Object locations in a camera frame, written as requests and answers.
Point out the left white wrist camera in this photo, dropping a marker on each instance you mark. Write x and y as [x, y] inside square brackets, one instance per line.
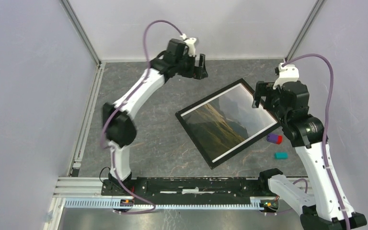
[191, 42]

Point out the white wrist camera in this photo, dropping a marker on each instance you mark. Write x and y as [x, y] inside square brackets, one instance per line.
[286, 73]
[191, 42]

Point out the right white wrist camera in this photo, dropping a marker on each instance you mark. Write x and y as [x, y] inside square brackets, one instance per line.
[286, 73]

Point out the teal block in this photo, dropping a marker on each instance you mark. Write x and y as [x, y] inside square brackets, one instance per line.
[281, 155]

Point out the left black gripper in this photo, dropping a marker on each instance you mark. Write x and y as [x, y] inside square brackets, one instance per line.
[200, 72]

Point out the landscape photo print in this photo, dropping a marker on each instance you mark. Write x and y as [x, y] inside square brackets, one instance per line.
[228, 120]

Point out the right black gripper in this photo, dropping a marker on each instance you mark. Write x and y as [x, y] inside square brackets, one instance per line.
[261, 90]

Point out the wooden picture frame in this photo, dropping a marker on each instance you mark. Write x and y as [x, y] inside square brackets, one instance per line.
[179, 117]

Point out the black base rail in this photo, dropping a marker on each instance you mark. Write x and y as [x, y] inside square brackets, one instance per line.
[187, 191]

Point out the purple red block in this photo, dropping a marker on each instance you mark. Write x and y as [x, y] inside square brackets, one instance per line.
[274, 138]

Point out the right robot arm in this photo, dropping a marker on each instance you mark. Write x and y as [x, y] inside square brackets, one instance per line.
[329, 208]

